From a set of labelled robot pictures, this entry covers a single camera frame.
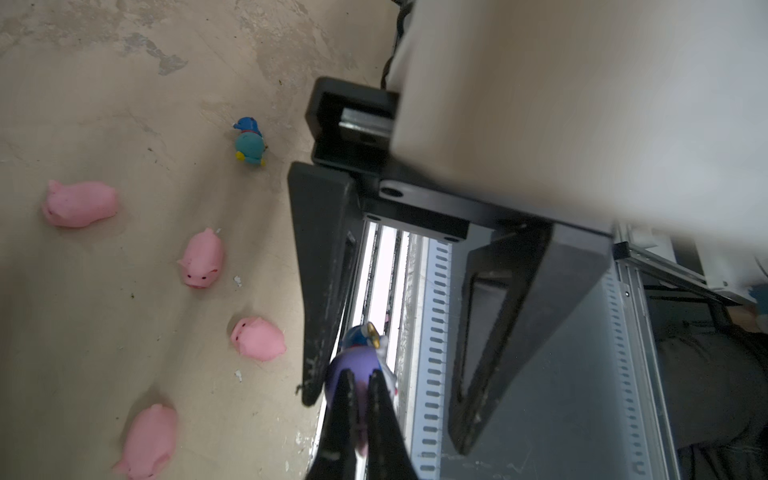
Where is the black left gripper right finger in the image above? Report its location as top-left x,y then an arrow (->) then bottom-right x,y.
367,370 -> 418,480

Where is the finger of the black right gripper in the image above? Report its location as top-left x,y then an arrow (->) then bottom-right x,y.
448,222 -> 612,455

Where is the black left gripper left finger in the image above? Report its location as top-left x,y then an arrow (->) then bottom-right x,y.
305,369 -> 358,480

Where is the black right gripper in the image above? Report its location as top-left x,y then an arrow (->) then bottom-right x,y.
287,77 -> 540,407

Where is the purple penguin toy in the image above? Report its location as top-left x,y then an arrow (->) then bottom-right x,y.
324,322 -> 398,457

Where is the teal penguin toy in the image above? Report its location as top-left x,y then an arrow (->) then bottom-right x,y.
233,117 -> 267,166

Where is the pink pig toy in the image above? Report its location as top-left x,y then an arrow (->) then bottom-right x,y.
230,317 -> 287,362
177,228 -> 224,289
112,403 -> 178,479
42,180 -> 119,228

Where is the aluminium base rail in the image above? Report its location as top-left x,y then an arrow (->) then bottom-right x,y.
330,217 -> 767,479

